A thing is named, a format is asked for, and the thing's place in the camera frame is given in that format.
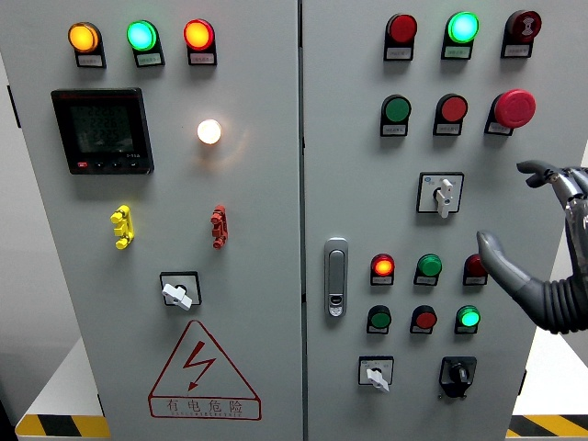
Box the black display meter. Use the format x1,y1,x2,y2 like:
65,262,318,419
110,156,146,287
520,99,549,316
51,87,155,175

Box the large green lit lamp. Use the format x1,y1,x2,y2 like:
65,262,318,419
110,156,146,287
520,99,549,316
440,11,481,61

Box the small green lit button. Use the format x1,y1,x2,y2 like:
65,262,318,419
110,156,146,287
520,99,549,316
453,304,481,335

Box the white-handled switch with blue mark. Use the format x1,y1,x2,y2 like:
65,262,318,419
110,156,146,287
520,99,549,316
415,171,466,220

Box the small green round lamp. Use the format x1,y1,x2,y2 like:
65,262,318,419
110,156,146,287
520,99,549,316
413,254,444,287

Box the yellow round lamp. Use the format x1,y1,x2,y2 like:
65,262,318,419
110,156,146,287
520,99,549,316
67,21,107,70

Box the silver door lock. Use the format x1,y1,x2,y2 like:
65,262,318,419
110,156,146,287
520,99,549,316
323,237,349,318

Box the black yellow striped tape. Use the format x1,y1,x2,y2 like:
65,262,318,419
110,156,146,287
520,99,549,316
504,413,588,438
15,413,111,438

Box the large green push button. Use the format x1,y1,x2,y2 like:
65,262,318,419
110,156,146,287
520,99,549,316
379,94,413,138

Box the large red round lamp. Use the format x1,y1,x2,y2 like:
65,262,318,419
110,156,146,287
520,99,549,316
383,13,419,62

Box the black-handled turn switch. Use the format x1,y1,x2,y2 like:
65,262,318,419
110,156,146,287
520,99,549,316
437,356,478,400

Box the small yellow handle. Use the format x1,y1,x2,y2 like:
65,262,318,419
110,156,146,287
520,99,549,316
109,205,136,251

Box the red round lamp lit orange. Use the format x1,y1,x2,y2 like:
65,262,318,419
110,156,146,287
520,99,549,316
183,18,219,67

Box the small red push button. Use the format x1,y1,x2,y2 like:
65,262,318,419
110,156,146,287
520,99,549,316
409,304,438,335

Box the small white-handled switch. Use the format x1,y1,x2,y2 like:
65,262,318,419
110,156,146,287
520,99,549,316
357,355,395,392

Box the small green push button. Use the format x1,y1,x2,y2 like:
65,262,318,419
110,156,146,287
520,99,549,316
366,304,392,335

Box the large red stop button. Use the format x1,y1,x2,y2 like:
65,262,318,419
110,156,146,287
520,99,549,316
483,88,537,137

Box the red warning triangle sticker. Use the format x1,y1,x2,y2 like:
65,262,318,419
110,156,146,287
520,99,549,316
147,319,263,421

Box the pale grey door with lock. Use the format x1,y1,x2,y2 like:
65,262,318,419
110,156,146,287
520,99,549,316
301,0,588,441

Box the pale grey door with display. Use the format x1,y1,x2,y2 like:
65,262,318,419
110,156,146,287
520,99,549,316
0,0,304,441

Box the white-handled switch on black plate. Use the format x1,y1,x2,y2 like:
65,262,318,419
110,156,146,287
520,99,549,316
159,270,202,311

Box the small red handle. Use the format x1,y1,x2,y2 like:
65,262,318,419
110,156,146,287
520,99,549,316
210,204,229,250

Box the white round lamp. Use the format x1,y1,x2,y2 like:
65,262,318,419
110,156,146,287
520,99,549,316
197,119,223,146

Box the large red push button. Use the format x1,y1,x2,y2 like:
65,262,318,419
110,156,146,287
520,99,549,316
432,93,469,137

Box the small red lit lamp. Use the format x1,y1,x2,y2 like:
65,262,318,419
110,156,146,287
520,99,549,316
369,253,396,287

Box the dark red buzzer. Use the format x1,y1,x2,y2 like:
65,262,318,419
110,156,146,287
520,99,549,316
500,9,542,60

